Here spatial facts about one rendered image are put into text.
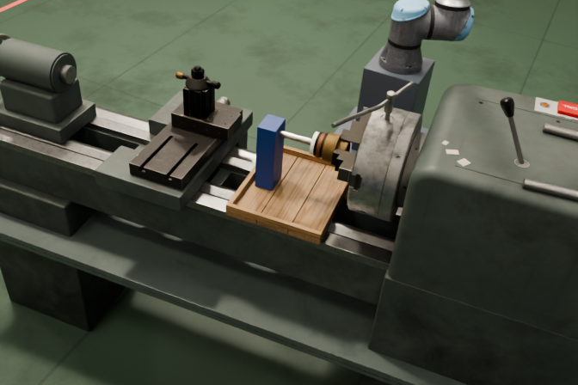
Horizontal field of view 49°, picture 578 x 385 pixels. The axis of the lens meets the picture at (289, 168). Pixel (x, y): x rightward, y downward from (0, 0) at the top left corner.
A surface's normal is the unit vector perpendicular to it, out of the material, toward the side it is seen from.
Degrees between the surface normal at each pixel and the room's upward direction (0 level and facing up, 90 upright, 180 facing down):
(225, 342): 0
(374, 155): 50
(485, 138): 0
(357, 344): 0
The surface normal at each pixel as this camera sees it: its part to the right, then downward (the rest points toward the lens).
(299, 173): 0.07, -0.79
